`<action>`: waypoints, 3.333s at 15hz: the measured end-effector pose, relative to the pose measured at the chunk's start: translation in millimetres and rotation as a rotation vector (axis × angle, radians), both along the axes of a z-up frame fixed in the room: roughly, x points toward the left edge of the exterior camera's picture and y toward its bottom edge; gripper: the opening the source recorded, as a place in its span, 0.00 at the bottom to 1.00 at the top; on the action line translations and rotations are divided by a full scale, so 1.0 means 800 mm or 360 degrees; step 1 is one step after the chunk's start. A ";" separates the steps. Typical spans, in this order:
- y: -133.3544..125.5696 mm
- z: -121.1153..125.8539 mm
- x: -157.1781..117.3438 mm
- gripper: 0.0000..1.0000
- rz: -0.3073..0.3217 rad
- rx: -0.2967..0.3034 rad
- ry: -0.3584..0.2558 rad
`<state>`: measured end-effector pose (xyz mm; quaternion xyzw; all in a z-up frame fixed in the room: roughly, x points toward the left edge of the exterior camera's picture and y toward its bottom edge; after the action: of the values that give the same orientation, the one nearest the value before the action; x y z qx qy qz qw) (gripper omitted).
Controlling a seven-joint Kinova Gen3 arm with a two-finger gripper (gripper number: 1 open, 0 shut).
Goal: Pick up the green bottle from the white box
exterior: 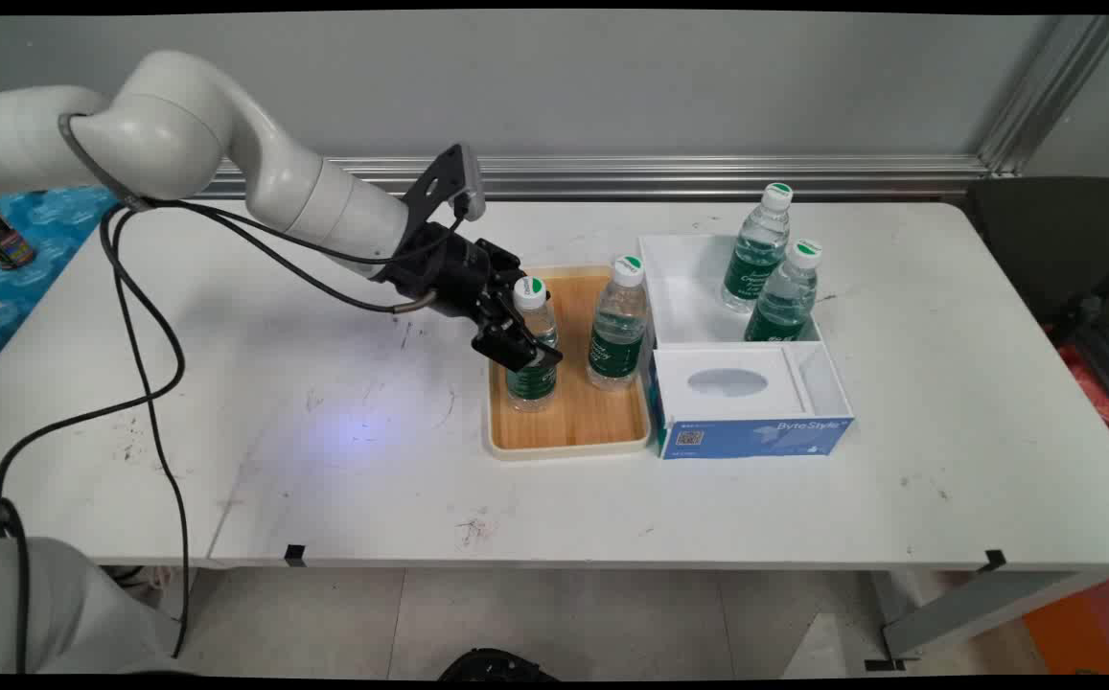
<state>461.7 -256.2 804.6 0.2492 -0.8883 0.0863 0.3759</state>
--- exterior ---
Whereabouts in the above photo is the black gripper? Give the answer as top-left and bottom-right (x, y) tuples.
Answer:
(383, 222), (565, 375)

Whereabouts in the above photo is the green label water bottle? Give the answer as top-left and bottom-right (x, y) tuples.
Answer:
(720, 182), (794, 314)
(744, 240), (823, 343)
(504, 276), (562, 413)
(586, 255), (649, 392)

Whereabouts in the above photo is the grey robot base cover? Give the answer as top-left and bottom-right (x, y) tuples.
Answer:
(0, 537), (181, 675)

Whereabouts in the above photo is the wooden tray with cream rim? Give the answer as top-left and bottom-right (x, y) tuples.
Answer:
(485, 265), (653, 461)

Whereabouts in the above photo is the white open box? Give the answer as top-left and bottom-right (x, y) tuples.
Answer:
(637, 233), (823, 348)

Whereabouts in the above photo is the blue ByteStyle tissue box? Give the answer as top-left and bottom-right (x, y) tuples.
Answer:
(648, 340), (855, 461)

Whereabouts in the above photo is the black round object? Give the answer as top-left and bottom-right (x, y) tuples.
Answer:
(437, 648), (560, 683)

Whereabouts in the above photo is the blue wrapped bottle pack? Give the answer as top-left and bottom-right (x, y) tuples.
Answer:
(0, 185), (124, 384)

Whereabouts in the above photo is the colourful drink can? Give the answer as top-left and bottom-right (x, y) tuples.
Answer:
(0, 201), (37, 270)

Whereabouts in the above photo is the black chair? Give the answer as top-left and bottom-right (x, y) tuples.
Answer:
(964, 175), (1109, 332)

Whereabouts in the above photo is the grey table leg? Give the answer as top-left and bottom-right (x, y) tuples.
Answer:
(866, 570), (1109, 662)

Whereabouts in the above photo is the red patterned item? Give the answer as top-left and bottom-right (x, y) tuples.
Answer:
(1052, 331), (1109, 451)

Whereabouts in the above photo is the orange box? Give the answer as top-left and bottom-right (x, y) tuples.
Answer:
(1022, 573), (1109, 677)

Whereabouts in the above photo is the horizontal aluminium rail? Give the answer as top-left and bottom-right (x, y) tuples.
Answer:
(199, 153), (996, 200)

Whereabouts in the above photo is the black cable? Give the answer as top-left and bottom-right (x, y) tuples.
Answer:
(99, 196), (471, 660)
(0, 196), (440, 674)

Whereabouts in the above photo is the black strap on arm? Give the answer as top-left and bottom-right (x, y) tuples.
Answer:
(58, 112), (152, 212)

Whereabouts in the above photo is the slanted aluminium post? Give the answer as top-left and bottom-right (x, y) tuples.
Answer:
(976, 14), (1109, 178)

